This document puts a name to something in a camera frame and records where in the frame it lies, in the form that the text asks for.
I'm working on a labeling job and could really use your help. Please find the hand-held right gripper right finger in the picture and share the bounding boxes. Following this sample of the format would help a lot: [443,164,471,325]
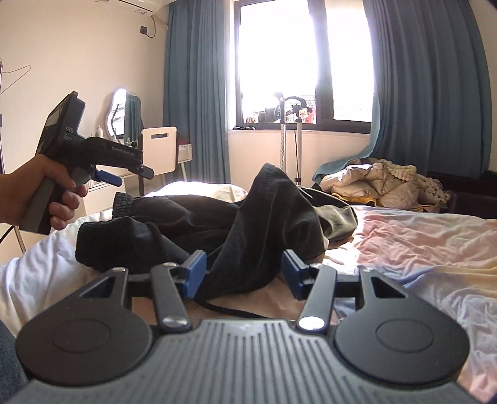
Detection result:
[282,250,410,333]

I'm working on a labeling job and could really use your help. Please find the pastel bed sheet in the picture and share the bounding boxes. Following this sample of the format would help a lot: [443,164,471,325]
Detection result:
[0,181,497,402]

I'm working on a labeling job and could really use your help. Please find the black framed window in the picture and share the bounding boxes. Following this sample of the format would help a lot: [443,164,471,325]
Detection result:
[226,0,376,132]

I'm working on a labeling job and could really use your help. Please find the white dressing desk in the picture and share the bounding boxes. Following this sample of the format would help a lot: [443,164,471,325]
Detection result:
[82,170,141,219]

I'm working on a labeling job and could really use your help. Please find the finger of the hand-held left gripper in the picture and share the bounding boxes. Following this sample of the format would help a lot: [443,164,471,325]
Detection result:
[94,168,123,187]
[130,163,155,180]

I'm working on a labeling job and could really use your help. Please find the person's denim leg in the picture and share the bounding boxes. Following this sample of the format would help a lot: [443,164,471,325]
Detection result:
[0,322,29,404]

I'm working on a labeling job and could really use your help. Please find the beige down jacket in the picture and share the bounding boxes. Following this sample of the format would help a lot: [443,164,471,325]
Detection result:
[321,158,419,213]

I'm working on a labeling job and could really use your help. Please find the metal tripod stand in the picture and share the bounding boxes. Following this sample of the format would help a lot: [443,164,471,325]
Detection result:
[287,96,316,186]

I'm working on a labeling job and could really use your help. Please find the garment steamer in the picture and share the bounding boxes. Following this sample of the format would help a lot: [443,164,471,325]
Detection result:
[271,92,291,174]

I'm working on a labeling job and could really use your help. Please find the cream knitted blanket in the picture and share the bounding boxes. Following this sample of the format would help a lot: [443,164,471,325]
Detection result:
[388,160,452,213]

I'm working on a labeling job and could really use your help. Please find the person's left hand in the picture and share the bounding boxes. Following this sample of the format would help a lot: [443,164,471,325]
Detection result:
[11,154,89,231]

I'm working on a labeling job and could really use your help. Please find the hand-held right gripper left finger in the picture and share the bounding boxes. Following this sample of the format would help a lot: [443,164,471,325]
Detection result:
[80,250,207,332]

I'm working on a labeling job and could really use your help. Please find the black pants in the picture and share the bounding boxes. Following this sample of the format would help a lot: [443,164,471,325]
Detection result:
[75,163,360,320]

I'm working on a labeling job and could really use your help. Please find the wire clothes hanger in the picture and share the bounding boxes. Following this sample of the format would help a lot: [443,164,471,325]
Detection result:
[0,58,32,94]

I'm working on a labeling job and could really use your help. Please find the blue curtain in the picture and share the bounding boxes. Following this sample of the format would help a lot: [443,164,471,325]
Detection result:
[162,0,230,188]
[312,0,493,184]

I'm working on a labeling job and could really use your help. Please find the small white side table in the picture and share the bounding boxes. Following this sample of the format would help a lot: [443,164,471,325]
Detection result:
[176,140,194,182]

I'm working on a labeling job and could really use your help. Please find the black sofa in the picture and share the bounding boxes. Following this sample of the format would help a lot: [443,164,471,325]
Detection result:
[426,170,497,221]

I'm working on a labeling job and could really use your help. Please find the white chair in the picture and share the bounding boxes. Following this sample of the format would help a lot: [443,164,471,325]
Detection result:
[137,126,179,197]

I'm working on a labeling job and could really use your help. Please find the wavy lit mirror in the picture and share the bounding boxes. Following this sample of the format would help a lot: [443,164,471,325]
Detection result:
[103,88,144,141]

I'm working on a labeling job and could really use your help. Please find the yellow cloth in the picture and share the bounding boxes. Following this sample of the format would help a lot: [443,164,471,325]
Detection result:
[336,193,378,208]

